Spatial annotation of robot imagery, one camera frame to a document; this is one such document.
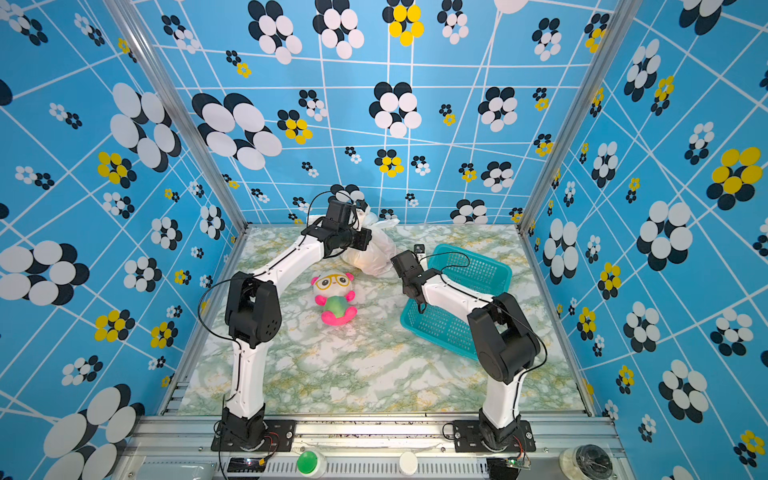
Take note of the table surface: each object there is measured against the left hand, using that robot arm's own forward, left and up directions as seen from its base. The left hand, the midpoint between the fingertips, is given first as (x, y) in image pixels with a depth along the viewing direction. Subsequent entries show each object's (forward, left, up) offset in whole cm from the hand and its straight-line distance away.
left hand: (373, 234), depth 96 cm
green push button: (-60, +12, -7) cm, 62 cm away
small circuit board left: (-60, +29, -19) cm, 70 cm away
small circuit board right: (-60, -35, -12) cm, 71 cm away
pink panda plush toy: (-16, +13, -10) cm, 23 cm away
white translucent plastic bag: (-6, -1, -6) cm, 9 cm away
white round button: (-60, -10, -9) cm, 62 cm away
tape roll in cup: (-60, -47, -5) cm, 77 cm away
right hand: (-12, -16, -9) cm, 22 cm away
